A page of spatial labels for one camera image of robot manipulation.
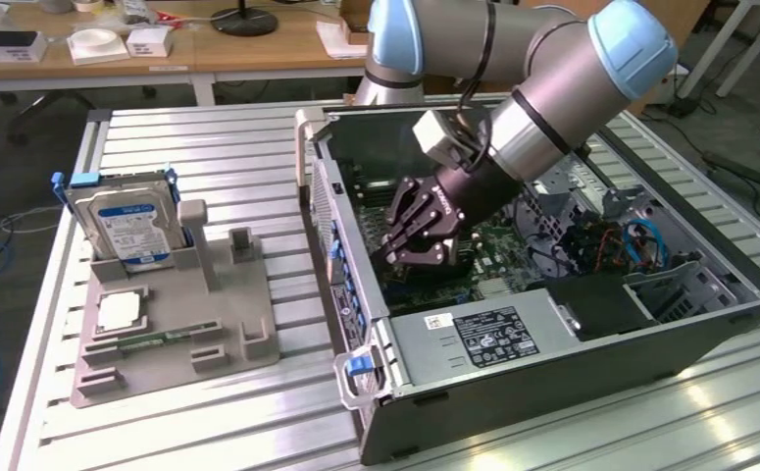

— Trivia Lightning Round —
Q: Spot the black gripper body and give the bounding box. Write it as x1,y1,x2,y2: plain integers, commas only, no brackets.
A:
431,163,525,230

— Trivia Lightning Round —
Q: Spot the green motherboard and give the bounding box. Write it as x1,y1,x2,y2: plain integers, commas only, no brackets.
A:
342,163,555,318

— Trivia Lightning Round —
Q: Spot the metal drive cage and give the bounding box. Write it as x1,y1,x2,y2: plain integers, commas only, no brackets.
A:
517,159,617,246

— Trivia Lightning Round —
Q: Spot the grey power supply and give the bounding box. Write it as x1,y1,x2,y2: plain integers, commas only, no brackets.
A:
373,288,583,397

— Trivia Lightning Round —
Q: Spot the grey disk bay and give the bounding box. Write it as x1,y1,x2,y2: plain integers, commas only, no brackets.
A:
622,258,738,325

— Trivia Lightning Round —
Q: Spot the black open PC case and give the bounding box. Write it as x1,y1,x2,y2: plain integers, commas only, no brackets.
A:
295,95,760,466

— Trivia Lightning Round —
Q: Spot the white paper stack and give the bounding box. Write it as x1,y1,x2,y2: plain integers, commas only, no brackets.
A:
315,19,370,60

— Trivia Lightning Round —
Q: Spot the white power device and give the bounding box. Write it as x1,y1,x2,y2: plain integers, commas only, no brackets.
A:
659,66,693,107

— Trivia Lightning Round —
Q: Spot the wooden desk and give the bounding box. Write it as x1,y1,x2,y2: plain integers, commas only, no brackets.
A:
0,0,551,107

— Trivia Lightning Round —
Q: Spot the brown cardboard box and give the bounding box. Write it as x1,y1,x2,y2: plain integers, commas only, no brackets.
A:
339,0,381,35

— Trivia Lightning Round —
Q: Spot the black stand base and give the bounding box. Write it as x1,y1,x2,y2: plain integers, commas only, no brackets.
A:
703,146,760,197

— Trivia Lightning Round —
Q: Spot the grey parts rack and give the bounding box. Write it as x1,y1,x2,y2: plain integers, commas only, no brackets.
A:
68,198,283,411

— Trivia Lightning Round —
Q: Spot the green RAM stick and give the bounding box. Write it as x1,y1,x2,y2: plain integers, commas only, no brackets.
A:
116,329,195,347

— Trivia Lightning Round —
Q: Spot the black lamp base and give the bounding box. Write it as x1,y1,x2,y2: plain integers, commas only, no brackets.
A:
210,0,281,36

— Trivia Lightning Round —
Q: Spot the silver CPU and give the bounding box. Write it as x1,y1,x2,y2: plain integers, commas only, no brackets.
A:
96,293,146,331

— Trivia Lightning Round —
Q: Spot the white labelled box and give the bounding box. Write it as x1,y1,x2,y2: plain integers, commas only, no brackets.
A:
123,26,175,58

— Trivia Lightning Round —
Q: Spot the white round holder box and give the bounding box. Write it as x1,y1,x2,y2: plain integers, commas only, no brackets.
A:
64,26,132,67

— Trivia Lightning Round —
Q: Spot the black chair base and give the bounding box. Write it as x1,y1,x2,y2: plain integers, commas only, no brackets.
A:
0,87,159,146

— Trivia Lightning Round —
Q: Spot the white box with black top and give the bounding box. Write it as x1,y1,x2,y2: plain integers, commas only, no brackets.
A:
0,29,48,64

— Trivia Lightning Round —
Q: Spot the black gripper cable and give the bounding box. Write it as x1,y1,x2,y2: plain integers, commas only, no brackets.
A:
455,0,501,173

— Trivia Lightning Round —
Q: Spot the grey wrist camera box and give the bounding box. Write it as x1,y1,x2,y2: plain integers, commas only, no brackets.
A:
411,110,487,171

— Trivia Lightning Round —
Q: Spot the blue wire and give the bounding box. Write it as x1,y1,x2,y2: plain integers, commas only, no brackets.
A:
621,220,674,270

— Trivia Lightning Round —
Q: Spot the hard disk with blue bracket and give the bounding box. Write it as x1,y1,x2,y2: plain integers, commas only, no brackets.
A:
51,164,188,274

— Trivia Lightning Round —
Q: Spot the white table frame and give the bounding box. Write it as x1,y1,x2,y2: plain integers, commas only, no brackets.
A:
677,0,760,134

